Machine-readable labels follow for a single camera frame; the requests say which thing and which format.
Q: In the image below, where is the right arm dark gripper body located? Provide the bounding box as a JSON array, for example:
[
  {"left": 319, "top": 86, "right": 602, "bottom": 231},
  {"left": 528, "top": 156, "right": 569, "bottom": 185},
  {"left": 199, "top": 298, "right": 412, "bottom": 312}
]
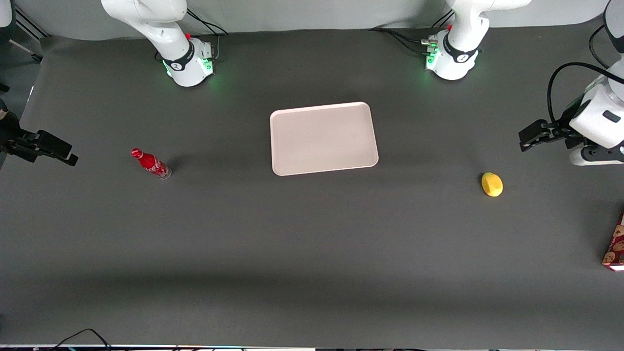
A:
[{"left": 0, "top": 99, "right": 23, "bottom": 167}]

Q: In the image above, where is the red tartan cookie box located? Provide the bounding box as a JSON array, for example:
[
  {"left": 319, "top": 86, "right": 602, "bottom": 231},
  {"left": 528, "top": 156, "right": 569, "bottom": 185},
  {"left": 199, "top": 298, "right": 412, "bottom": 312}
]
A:
[{"left": 602, "top": 212, "right": 624, "bottom": 272}]

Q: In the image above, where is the pale pink plastic tray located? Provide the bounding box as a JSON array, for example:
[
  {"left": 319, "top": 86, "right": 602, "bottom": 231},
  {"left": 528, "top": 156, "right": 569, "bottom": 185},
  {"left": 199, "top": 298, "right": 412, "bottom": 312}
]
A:
[{"left": 270, "top": 101, "right": 379, "bottom": 176}]

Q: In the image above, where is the yellow lemon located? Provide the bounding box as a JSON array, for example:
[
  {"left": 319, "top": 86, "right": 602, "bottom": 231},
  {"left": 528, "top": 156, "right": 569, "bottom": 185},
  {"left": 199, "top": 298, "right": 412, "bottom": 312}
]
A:
[{"left": 481, "top": 172, "right": 504, "bottom": 198}]

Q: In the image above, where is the red cola bottle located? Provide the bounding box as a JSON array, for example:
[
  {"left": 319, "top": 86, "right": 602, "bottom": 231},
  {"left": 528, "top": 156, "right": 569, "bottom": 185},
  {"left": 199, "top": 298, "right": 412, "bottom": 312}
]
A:
[{"left": 130, "top": 148, "right": 173, "bottom": 180}]

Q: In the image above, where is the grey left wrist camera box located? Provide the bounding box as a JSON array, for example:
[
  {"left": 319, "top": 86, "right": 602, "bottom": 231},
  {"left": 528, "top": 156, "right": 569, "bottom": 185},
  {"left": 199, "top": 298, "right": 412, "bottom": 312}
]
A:
[{"left": 569, "top": 145, "right": 624, "bottom": 167}]

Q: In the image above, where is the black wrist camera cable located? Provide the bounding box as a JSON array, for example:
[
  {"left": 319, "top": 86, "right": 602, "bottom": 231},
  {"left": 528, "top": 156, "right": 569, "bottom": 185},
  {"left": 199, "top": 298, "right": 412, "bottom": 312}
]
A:
[{"left": 546, "top": 61, "right": 624, "bottom": 128}]

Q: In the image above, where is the short black arm cable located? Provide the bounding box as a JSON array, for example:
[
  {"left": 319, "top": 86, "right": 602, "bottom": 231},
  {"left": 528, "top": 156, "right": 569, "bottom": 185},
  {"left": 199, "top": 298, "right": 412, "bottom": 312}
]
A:
[{"left": 588, "top": 22, "right": 610, "bottom": 70}]

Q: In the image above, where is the black arm base cable bundle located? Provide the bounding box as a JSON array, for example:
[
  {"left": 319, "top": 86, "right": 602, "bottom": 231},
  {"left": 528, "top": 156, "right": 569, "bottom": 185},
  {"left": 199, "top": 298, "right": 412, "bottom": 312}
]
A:
[
  {"left": 155, "top": 8, "right": 230, "bottom": 63},
  {"left": 367, "top": 9, "right": 456, "bottom": 57}
]

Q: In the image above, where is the thin black table edge cable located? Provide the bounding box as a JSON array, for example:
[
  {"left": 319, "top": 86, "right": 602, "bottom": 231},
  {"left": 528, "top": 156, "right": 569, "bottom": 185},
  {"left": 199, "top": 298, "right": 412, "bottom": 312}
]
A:
[{"left": 48, "top": 328, "right": 114, "bottom": 351}]

